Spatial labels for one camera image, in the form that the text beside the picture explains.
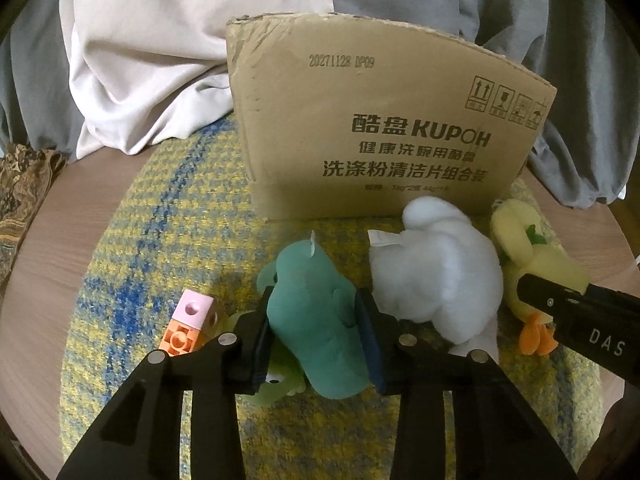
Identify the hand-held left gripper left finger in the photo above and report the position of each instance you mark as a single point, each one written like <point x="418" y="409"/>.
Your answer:
<point x="260" y="360"/>

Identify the orange toy building block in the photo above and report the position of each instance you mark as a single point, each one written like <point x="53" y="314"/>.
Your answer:
<point x="177" y="342"/>

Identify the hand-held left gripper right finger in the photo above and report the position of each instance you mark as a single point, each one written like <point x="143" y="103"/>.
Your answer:
<point x="370" y="347"/>

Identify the yellow plush duck toy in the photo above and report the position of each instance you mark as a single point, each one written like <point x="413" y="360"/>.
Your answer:
<point x="550" y="265"/>

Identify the yellow and blue woven mat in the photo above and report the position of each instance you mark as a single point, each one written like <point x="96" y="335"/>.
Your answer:
<point x="165" y="240"/>

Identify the brown patterned cloth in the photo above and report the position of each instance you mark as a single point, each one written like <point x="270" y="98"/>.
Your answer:
<point x="25" y="200"/>

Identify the pink toy building block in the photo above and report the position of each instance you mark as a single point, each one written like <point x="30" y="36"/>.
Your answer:
<point x="192" y="310"/>

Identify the brown cardboard box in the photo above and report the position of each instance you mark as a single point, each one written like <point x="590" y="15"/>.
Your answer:
<point x="380" y="110"/>

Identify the beige curtain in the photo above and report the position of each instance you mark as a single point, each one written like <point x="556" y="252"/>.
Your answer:
<point x="165" y="50"/>

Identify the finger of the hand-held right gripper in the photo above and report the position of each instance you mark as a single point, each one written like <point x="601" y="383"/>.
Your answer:
<point x="537" y="295"/>

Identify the teal plush dinosaur toy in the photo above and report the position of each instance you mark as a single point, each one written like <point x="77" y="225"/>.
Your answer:
<point x="310" y="320"/>

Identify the white plush toy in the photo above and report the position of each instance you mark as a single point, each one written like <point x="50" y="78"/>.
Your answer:
<point x="435" y="270"/>

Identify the light green plush frog toy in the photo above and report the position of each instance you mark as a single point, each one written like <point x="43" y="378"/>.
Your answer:
<point x="281" y="390"/>

